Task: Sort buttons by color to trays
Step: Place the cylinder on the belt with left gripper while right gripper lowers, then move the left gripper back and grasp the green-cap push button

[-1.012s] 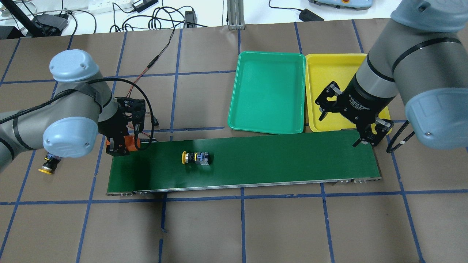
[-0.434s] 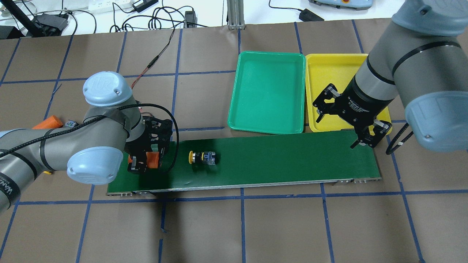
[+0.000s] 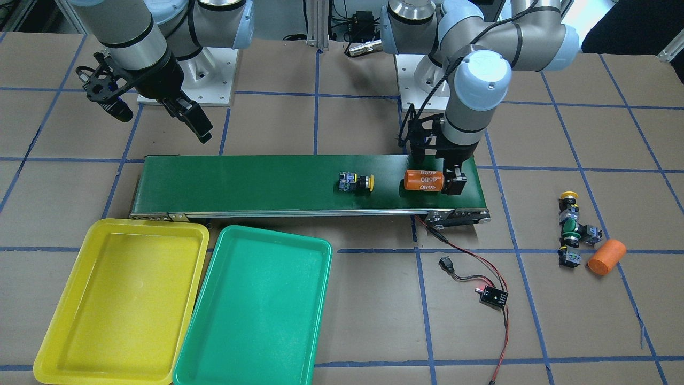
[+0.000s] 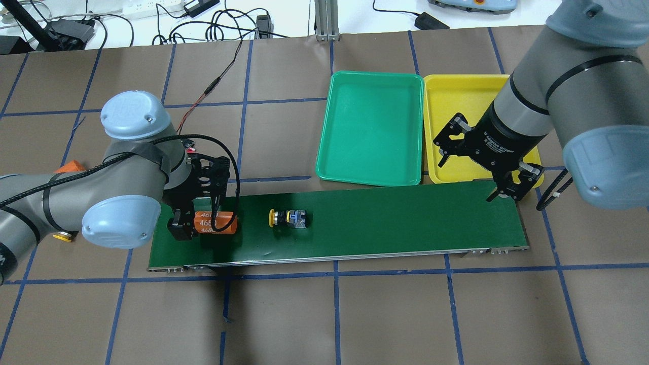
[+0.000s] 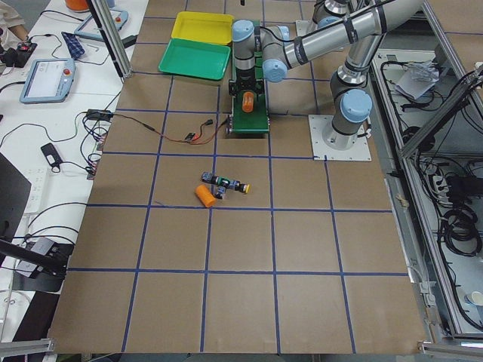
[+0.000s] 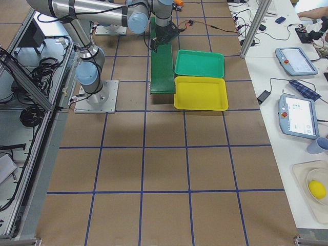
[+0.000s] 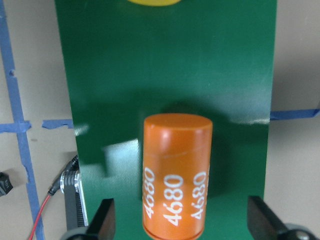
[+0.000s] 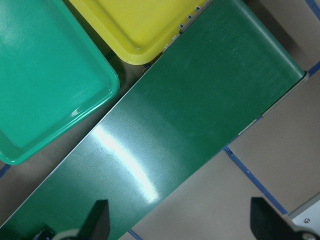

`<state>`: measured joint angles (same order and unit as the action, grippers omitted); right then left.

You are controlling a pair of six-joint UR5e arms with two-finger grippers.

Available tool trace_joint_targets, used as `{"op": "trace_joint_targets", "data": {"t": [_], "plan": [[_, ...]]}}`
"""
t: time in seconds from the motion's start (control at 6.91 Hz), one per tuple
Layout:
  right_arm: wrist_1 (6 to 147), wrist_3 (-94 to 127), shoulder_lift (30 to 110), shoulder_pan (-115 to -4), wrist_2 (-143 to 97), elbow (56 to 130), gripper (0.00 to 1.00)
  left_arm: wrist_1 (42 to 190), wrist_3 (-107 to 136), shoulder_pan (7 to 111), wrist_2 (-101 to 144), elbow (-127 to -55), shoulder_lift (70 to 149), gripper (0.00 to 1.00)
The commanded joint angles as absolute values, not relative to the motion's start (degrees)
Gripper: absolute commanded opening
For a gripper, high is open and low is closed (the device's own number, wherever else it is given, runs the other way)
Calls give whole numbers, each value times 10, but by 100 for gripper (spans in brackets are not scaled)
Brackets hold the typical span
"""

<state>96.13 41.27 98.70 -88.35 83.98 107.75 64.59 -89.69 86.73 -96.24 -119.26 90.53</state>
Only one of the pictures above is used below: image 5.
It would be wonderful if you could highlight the far teach pendant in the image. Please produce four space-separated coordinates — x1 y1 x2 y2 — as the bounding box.
73 8 129 42

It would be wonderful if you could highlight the teach pendant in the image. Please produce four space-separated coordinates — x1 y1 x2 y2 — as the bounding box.
19 58 76 104
73 8 129 42

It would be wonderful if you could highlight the plain orange cylinder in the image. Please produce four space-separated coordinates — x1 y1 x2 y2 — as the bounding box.
195 185 217 208

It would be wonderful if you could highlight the yellow plastic tray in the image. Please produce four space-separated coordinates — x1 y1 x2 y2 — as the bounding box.
171 11 234 45

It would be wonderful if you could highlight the orange cylinder with print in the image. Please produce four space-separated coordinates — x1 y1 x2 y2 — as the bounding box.
241 90 255 113

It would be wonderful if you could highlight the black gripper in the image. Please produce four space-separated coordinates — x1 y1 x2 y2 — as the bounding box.
229 67 266 115

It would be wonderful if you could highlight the white power strip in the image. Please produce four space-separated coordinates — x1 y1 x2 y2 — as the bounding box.
22 167 49 213

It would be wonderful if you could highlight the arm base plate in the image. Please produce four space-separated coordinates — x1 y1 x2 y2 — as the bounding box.
309 115 372 161
294 20 318 54

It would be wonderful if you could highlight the blue checkered cloth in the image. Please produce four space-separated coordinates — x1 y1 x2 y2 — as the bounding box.
61 32 85 60

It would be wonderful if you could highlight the green conveyor belt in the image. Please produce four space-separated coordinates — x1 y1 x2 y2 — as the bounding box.
227 20 269 134

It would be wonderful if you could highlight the aluminium frame post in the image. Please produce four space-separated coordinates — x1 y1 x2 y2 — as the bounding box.
87 0 132 79

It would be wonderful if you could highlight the green push button switch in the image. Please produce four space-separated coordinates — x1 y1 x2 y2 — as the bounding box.
202 172 231 188

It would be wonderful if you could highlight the green plastic tray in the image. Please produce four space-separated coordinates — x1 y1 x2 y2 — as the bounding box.
158 38 231 81

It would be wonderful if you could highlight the red black wire with board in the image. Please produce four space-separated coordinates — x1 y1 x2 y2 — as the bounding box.
83 109 221 146

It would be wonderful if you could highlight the near teach pendant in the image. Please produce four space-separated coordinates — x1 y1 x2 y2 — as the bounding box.
19 58 76 104

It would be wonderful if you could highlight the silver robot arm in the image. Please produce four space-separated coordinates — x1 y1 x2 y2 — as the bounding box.
227 1 422 149
312 0 349 29

